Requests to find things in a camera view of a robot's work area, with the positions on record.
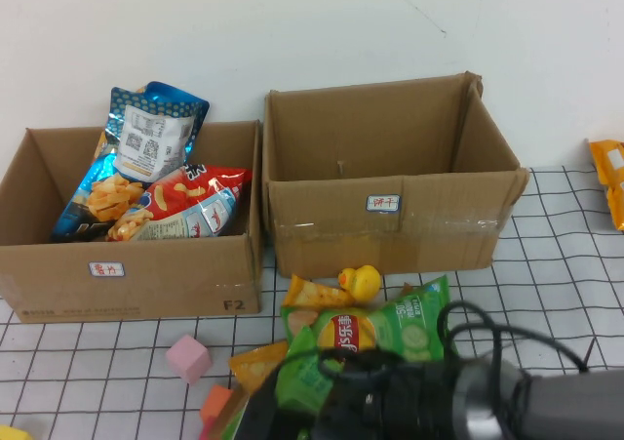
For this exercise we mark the small orange snack packet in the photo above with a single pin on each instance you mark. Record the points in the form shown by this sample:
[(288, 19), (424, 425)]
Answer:
[(312, 293)]

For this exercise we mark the white label red writing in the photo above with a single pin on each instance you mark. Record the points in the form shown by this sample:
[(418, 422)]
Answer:
[(106, 269), (383, 203)]

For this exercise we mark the red shrimp stick snack bag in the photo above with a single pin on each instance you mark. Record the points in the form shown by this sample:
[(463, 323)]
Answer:
[(195, 206)]

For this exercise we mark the red foam block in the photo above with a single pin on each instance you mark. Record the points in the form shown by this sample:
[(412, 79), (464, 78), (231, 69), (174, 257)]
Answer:
[(207, 430)]

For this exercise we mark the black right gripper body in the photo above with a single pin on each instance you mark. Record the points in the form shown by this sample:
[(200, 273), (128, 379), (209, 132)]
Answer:
[(400, 401)]

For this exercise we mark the wide cardboard box F2 print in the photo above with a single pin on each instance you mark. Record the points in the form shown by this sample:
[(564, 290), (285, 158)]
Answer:
[(161, 274)]

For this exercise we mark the pink foam cube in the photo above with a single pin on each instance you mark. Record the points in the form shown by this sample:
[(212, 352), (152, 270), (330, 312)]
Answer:
[(187, 359)]

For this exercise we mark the blue shrimp chips bag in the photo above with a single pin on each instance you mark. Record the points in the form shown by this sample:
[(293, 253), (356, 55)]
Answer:
[(151, 137)]

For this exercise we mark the small yellow cracker packet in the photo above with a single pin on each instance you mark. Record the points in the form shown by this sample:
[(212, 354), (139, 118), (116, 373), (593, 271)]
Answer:
[(253, 367)]

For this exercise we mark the yellow foam block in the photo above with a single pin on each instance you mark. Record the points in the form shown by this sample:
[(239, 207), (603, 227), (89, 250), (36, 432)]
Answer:
[(12, 434)]

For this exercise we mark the orange foam cube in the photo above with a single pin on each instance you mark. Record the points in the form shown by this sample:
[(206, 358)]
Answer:
[(214, 401)]

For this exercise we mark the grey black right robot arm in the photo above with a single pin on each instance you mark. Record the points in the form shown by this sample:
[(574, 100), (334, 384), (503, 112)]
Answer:
[(560, 406)]

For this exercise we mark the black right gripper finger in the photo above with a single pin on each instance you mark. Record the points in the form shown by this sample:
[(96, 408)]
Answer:
[(261, 406)]

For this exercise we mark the orange yellow snack bag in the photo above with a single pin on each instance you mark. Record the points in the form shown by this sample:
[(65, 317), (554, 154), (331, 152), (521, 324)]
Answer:
[(609, 176)]

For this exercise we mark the yellow rubber duck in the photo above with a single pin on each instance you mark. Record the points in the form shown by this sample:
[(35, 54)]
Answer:
[(363, 281)]

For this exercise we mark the green Lay's cucumber chips bag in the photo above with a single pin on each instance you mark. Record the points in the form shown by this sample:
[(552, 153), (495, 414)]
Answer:
[(390, 323)]

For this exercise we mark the green Lay's barcode chips bag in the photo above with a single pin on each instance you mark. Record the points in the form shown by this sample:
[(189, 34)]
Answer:
[(302, 386)]

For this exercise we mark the tall taped cardboard box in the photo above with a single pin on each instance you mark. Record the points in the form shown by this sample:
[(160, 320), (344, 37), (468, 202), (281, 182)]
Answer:
[(341, 240)]

